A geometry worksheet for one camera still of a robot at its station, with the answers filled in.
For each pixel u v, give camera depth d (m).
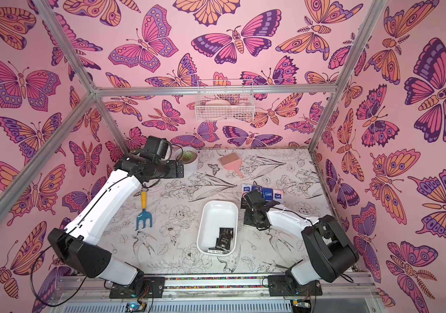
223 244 0.80
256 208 0.70
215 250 0.78
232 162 1.13
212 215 0.92
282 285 0.73
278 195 0.97
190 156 1.03
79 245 0.40
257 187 1.00
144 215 0.94
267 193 0.97
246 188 1.00
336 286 0.74
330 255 0.43
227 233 0.85
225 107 0.93
